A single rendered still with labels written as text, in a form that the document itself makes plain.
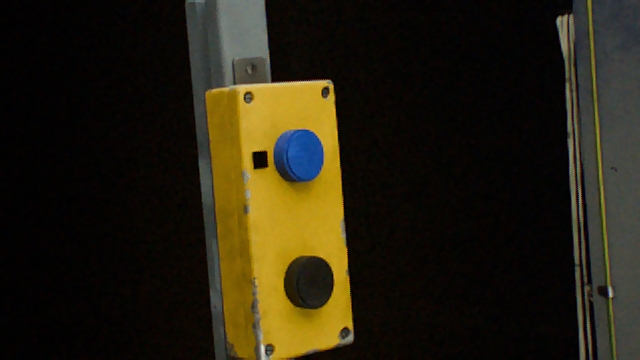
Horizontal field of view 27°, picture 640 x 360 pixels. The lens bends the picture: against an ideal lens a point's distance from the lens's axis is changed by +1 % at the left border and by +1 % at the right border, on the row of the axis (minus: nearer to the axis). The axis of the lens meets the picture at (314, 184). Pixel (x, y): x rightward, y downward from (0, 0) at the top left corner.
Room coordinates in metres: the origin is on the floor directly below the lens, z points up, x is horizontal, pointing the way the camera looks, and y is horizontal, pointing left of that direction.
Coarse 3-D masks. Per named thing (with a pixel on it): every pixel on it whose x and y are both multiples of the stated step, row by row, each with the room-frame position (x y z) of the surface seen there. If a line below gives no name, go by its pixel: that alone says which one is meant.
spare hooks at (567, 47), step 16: (560, 16) 1.64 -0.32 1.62; (560, 32) 1.64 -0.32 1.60; (576, 96) 1.64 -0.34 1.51; (576, 112) 1.62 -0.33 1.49; (576, 128) 1.62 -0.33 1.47; (576, 144) 1.62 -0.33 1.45; (576, 160) 1.62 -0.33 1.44; (576, 208) 1.63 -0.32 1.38; (576, 224) 1.62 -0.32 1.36; (576, 240) 1.62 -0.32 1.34; (576, 256) 1.62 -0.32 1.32; (576, 272) 1.62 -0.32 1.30; (576, 288) 1.63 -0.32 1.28
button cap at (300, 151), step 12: (288, 132) 1.22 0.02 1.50; (300, 132) 1.21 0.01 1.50; (312, 132) 1.23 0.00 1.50; (276, 144) 1.21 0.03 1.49; (288, 144) 1.20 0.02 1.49; (300, 144) 1.21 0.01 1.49; (312, 144) 1.22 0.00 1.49; (276, 156) 1.21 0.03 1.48; (288, 156) 1.20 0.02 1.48; (300, 156) 1.21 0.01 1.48; (312, 156) 1.22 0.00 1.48; (276, 168) 1.21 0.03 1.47; (288, 168) 1.20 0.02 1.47; (300, 168) 1.21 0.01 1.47; (312, 168) 1.22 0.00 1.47; (288, 180) 1.22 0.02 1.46; (300, 180) 1.21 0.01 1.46
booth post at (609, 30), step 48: (576, 0) 1.55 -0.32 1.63; (624, 0) 1.50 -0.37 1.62; (576, 48) 1.56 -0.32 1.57; (624, 48) 1.50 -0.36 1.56; (624, 96) 1.51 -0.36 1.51; (624, 144) 1.51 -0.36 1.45; (624, 192) 1.51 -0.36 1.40; (624, 240) 1.52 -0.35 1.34; (624, 288) 1.52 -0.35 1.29; (624, 336) 1.53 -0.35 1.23
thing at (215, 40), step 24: (192, 0) 1.29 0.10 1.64; (216, 0) 1.26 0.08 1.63; (240, 0) 1.27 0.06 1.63; (264, 0) 1.29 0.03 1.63; (192, 24) 1.29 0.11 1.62; (216, 24) 1.26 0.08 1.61; (240, 24) 1.27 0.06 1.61; (264, 24) 1.29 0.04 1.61; (192, 48) 1.29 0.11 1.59; (216, 48) 1.26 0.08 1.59; (240, 48) 1.27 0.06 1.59; (264, 48) 1.29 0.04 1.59; (192, 72) 1.29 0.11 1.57; (216, 72) 1.26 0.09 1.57; (216, 240) 1.28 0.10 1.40; (216, 264) 1.28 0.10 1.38; (216, 288) 1.29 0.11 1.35; (216, 312) 1.29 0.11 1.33; (216, 336) 1.29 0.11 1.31
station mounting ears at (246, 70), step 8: (256, 56) 1.28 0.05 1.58; (232, 64) 1.26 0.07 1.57; (240, 64) 1.26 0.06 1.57; (248, 64) 1.27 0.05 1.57; (256, 64) 1.27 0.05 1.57; (264, 64) 1.28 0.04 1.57; (240, 72) 1.26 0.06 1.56; (248, 72) 1.27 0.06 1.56; (256, 72) 1.27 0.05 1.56; (264, 72) 1.28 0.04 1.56; (240, 80) 1.26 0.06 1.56; (248, 80) 1.27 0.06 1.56; (256, 80) 1.27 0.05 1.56; (264, 80) 1.28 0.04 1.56
